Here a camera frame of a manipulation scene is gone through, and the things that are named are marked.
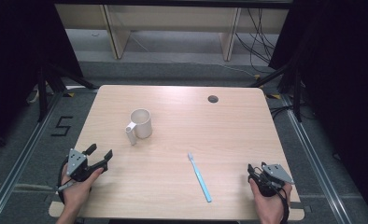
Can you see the wooden shelf unit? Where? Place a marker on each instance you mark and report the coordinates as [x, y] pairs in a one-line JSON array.
[[172, 17]]

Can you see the black metal stand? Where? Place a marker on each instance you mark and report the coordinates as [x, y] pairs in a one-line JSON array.
[[297, 93], [43, 93]]

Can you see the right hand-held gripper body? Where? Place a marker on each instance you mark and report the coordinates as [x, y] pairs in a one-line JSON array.
[[275, 174]]

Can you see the aluminium floor rail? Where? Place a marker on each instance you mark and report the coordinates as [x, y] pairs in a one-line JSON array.
[[316, 161], [20, 161]]

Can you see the white cup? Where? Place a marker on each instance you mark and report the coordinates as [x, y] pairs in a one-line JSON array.
[[141, 123]]

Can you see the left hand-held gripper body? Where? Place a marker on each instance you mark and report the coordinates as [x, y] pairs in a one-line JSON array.
[[77, 166]]

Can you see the person's right hand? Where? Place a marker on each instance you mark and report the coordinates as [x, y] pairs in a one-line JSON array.
[[271, 208]]

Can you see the person's left hand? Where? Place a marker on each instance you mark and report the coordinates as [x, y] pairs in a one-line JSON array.
[[74, 194]]

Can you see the blue toothbrush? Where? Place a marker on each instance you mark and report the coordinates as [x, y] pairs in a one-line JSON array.
[[200, 179]]

